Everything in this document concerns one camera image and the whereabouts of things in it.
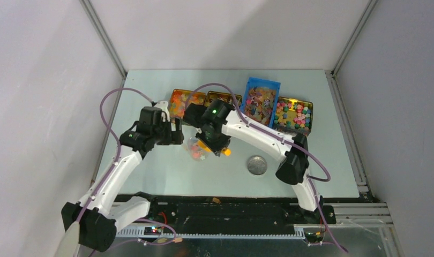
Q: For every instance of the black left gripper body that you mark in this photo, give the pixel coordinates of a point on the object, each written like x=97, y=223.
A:
x=163, y=133

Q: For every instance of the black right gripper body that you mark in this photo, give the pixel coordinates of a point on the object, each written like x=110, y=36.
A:
x=216, y=143

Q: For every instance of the clear plastic jar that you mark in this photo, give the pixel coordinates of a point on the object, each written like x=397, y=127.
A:
x=196, y=151

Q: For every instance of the orange plastic scoop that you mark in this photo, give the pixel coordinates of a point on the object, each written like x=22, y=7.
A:
x=202, y=145

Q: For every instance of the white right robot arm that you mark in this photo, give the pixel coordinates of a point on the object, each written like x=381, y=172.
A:
x=291, y=153

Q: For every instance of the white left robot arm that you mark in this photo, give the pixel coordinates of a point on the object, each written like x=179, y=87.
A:
x=93, y=221

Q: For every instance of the tin of gummy candies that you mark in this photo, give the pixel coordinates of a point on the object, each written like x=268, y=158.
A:
x=178, y=100

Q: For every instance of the blue bin of candies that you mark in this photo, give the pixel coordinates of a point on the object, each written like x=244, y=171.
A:
x=260, y=100

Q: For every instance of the tin of colourful cube candies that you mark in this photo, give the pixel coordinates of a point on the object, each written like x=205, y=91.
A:
x=293, y=116

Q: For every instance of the tin of lollipops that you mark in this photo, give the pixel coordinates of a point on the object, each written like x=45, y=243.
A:
x=213, y=95

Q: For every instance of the silver metal jar lid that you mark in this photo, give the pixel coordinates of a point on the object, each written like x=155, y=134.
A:
x=256, y=165

